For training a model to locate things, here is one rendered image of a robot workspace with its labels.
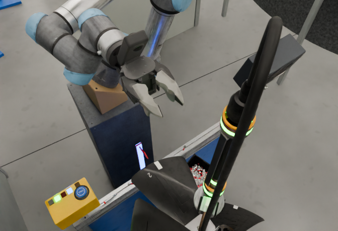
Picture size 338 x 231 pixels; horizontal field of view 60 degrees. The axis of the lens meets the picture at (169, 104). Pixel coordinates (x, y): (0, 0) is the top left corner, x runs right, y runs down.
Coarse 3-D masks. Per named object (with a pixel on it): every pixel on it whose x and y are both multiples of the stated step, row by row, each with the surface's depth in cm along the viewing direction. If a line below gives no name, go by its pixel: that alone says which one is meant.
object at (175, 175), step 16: (160, 160) 104; (176, 160) 106; (144, 176) 98; (160, 176) 99; (176, 176) 100; (192, 176) 102; (144, 192) 95; (160, 192) 96; (176, 192) 96; (192, 192) 97; (160, 208) 93; (176, 208) 93; (192, 208) 94
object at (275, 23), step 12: (276, 24) 21; (264, 36) 26; (276, 36) 21; (264, 48) 21; (276, 48) 21; (264, 60) 21; (252, 72) 31; (264, 72) 21; (252, 84) 22; (264, 84) 22; (252, 96) 22; (252, 108) 23; (240, 120) 25; (240, 132) 25; (240, 144) 27; (228, 156) 29; (228, 168) 31; (216, 192) 37; (204, 228) 50
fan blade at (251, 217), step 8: (224, 208) 116; (232, 208) 116; (240, 208) 117; (216, 216) 110; (224, 216) 109; (232, 216) 109; (240, 216) 109; (248, 216) 111; (256, 216) 113; (216, 224) 104; (232, 224) 103; (240, 224) 103; (248, 224) 104
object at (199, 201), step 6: (198, 192) 69; (198, 198) 68; (204, 198) 59; (222, 198) 68; (198, 204) 61; (204, 204) 58; (216, 204) 58; (222, 204) 67; (198, 210) 60; (204, 210) 58; (216, 210) 60; (222, 210) 67
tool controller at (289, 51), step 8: (280, 40) 128; (288, 40) 129; (296, 40) 130; (280, 48) 127; (288, 48) 127; (296, 48) 128; (280, 56) 125; (288, 56) 126; (296, 56) 126; (248, 64) 124; (272, 64) 123; (280, 64) 123; (288, 64) 127; (240, 72) 132; (248, 72) 127; (272, 72) 121; (280, 72) 132; (240, 80) 134; (272, 80) 140; (264, 88) 135
